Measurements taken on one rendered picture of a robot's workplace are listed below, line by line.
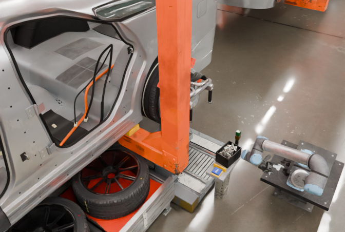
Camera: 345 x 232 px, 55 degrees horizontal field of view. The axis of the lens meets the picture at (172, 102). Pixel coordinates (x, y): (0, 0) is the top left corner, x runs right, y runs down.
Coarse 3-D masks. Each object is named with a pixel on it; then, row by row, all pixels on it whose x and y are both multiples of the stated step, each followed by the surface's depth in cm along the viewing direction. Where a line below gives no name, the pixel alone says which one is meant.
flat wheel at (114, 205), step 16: (96, 160) 304; (112, 160) 298; (128, 160) 307; (144, 160) 295; (80, 176) 281; (96, 176) 284; (128, 176) 283; (144, 176) 280; (80, 192) 268; (96, 192) 268; (128, 192) 267; (144, 192) 281; (96, 208) 265; (112, 208) 265; (128, 208) 272
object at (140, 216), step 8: (168, 184) 289; (160, 192) 281; (168, 192) 294; (152, 200) 275; (160, 200) 286; (144, 208) 269; (152, 208) 279; (136, 216) 263; (144, 216) 269; (128, 224) 258; (136, 224) 264; (144, 224) 275
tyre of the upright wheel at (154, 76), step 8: (152, 64) 298; (152, 72) 294; (152, 80) 291; (152, 88) 290; (144, 96) 296; (152, 96) 290; (144, 104) 299; (152, 104) 293; (152, 112) 299; (152, 120) 314; (160, 120) 313
